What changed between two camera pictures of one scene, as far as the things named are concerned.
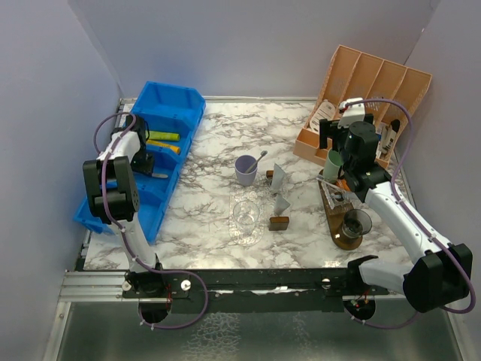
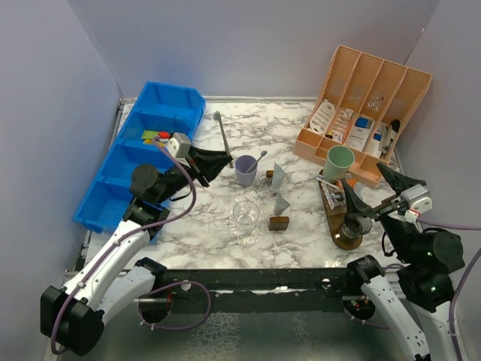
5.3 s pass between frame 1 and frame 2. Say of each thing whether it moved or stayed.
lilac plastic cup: stayed
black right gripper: moved
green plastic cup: stayed
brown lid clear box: stayed
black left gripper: moved
